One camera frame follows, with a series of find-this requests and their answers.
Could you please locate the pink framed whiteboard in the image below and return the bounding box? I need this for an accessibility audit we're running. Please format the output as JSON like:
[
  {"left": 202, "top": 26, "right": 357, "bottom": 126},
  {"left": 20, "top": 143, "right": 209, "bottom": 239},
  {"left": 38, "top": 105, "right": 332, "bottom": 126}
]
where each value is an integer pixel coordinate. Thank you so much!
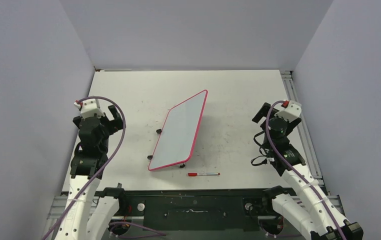
[{"left": 148, "top": 89, "right": 209, "bottom": 172}]

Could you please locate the white whiteboard marker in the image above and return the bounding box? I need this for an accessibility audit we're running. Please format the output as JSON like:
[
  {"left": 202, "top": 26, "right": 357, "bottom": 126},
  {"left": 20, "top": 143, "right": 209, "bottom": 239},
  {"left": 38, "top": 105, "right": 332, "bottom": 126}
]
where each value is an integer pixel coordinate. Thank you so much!
[{"left": 196, "top": 172, "right": 220, "bottom": 176}]

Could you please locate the red marker cap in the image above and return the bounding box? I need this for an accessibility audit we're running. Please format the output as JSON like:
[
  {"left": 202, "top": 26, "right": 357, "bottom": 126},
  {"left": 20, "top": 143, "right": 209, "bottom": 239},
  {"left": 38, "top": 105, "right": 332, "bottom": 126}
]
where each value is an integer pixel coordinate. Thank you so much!
[{"left": 187, "top": 172, "right": 198, "bottom": 177}]

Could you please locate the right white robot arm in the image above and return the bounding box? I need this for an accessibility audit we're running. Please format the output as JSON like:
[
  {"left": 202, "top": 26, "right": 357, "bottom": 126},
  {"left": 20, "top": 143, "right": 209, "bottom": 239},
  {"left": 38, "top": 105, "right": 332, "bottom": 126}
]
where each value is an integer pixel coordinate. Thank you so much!
[{"left": 252, "top": 100, "right": 364, "bottom": 240}]

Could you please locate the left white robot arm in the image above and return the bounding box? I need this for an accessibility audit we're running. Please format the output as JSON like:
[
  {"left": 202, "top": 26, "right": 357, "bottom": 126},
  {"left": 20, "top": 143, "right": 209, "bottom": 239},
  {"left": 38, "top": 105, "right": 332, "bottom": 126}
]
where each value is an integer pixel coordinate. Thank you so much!
[{"left": 54, "top": 101, "right": 128, "bottom": 240}]

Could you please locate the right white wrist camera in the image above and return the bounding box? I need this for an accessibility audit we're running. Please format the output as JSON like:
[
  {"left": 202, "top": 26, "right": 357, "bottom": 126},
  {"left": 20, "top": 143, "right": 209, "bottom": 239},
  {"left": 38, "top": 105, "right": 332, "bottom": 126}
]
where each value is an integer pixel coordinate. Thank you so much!
[{"left": 274, "top": 100, "right": 302, "bottom": 123}]

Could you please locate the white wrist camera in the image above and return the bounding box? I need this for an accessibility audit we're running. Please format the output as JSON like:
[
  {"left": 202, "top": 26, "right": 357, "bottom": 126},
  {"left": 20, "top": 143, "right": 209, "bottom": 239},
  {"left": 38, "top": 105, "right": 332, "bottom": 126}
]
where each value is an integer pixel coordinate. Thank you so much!
[
  {"left": 74, "top": 98, "right": 105, "bottom": 119},
  {"left": 274, "top": 100, "right": 302, "bottom": 123}
]

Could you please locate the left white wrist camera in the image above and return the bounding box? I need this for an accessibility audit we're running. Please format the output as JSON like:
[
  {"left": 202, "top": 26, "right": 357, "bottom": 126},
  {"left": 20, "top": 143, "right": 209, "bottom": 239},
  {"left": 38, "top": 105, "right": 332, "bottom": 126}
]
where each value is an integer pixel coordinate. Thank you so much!
[{"left": 74, "top": 98, "right": 105, "bottom": 119}]

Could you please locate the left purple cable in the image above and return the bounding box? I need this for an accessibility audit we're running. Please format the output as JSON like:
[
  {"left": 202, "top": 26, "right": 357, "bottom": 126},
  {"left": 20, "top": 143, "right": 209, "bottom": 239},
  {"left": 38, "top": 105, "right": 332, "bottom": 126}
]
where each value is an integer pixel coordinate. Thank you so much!
[{"left": 41, "top": 96, "right": 127, "bottom": 240}]

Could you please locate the aluminium rail frame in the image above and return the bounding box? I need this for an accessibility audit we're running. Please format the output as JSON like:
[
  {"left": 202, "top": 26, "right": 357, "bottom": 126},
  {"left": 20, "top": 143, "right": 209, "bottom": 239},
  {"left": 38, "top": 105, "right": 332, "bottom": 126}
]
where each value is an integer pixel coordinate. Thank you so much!
[{"left": 44, "top": 70, "right": 345, "bottom": 240}]

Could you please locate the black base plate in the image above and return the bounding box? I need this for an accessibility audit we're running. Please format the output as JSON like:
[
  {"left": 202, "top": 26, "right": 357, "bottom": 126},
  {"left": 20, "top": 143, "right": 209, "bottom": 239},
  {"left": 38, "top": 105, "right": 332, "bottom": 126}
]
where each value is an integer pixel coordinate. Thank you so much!
[{"left": 112, "top": 188, "right": 284, "bottom": 232}]

